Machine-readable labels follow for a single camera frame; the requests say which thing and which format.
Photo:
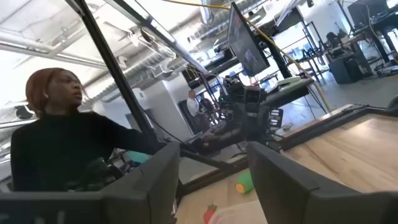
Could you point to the silver ventilation duct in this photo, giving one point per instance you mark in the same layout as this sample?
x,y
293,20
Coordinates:
x,y
136,71

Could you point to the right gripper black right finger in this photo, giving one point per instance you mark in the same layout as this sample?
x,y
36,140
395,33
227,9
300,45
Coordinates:
x,y
280,186

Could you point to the black monitor stand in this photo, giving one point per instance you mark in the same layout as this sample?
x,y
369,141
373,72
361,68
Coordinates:
x,y
276,56

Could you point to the green toy vegetable yellow end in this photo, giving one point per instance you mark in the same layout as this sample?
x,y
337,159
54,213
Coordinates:
x,y
245,183

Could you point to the teal object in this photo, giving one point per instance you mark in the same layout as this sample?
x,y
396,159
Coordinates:
x,y
138,156

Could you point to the black table edge rail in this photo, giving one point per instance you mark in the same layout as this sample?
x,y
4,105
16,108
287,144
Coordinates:
x,y
323,124

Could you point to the black cabinet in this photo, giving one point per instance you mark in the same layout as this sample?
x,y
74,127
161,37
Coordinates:
x,y
349,68

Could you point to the person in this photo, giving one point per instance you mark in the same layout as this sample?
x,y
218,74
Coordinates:
x,y
62,140
206,104
192,107

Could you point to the dark background desk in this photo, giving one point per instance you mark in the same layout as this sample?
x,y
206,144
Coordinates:
x,y
289,90

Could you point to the black device with joints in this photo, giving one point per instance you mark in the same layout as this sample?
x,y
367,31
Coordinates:
x,y
93,174

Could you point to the large black monitor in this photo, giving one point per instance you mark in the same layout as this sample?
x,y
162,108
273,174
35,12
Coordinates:
x,y
247,43

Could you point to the black metal rig frame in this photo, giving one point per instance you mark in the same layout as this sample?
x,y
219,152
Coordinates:
x,y
115,71

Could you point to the red toy strawberry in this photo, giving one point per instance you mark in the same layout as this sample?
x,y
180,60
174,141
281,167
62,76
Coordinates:
x,y
209,214

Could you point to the clear plastic tupperware container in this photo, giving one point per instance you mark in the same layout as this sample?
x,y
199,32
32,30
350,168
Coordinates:
x,y
239,214

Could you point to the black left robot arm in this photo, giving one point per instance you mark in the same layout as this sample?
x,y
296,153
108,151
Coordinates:
x,y
245,102

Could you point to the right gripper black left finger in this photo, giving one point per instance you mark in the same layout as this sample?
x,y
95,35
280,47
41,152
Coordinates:
x,y
146,193

